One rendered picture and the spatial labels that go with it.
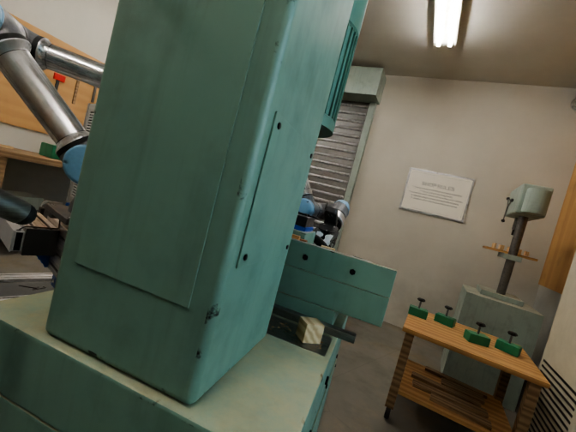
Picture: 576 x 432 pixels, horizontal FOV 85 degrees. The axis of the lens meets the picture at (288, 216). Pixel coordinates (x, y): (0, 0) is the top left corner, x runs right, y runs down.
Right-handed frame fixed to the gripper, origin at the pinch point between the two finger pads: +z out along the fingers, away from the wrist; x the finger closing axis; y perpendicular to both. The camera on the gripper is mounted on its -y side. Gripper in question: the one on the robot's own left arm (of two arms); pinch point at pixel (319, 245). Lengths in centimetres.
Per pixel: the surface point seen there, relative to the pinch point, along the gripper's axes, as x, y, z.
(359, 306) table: -18.7, -18.8, 40.6
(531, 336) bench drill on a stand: -134, 106, -113
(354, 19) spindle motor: -2, -67, 12
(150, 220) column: 4, -46, 66
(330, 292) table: -12.5, -19.4, 40.2
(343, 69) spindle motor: -3, -58, 15
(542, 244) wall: -161, 94, -227
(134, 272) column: 5, -41, 69
